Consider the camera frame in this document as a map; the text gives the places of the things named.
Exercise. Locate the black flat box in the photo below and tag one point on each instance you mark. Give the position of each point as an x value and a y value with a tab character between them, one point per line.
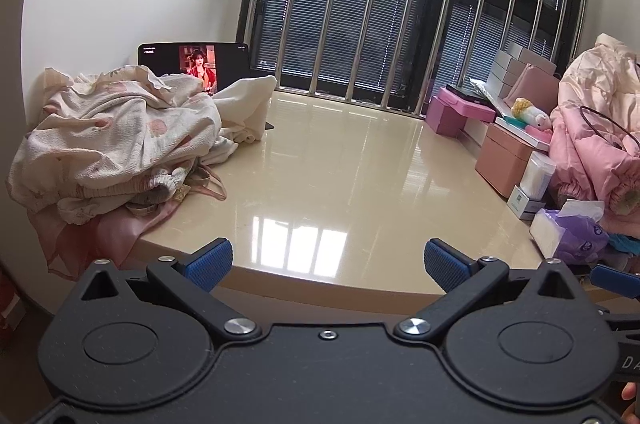
467	94

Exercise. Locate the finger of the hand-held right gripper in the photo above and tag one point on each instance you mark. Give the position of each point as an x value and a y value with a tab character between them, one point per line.
617	280

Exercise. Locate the teal packet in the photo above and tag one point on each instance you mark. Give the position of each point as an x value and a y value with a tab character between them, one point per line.
512	120

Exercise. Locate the cream cloth garment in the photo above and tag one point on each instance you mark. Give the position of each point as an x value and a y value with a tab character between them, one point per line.
245	104

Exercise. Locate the cream satin jacket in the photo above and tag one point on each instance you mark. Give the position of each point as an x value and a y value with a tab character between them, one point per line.
600	69

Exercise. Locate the small white carton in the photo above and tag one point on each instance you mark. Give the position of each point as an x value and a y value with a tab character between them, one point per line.
520	201

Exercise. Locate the black window frame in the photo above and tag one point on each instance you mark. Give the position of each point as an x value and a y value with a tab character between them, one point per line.
430	29

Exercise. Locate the white flat box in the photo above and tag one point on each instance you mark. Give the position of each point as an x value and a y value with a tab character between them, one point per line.
515	133

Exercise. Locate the pink quilted bedding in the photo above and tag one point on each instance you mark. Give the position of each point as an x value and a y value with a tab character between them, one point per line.
590	154

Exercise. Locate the magenta pink box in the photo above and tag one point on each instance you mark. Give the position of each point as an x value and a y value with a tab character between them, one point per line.
445	114

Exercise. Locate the stack of white boxes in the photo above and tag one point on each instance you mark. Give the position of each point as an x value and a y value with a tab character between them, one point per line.
500	71

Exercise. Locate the black tablet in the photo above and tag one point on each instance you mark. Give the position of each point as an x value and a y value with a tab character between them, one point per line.
160	59

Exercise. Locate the clear cotton pad pack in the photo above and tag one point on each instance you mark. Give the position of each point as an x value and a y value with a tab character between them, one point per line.
537	174

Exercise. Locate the white floral crinkle garment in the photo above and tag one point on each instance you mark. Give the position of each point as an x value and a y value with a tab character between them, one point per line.
125	129

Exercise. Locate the purple tissue pack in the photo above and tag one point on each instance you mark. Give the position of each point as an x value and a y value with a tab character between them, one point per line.
575	234

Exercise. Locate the teal cloth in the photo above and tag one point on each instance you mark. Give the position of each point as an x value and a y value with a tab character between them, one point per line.
625	243

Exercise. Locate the yellow white plush toy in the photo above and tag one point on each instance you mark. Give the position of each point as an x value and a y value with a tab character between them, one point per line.
530	114

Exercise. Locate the person's right hand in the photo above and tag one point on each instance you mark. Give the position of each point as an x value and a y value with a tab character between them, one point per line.
631	391

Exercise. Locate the red packet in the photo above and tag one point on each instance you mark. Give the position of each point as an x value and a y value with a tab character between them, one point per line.
7	304

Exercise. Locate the plain white box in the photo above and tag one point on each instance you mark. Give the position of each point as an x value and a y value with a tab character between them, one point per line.
475	131

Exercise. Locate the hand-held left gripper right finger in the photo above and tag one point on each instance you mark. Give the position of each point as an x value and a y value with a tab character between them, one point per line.
447	261

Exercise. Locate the salmon pink box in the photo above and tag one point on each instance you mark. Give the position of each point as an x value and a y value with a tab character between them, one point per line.
500	159

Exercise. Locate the dusty pink box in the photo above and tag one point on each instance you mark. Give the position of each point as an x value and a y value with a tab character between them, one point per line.
537	59

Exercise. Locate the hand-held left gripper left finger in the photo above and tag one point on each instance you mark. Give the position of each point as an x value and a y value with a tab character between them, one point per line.
210	261

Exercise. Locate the clear plastic bag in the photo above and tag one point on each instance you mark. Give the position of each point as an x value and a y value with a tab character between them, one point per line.
487	90

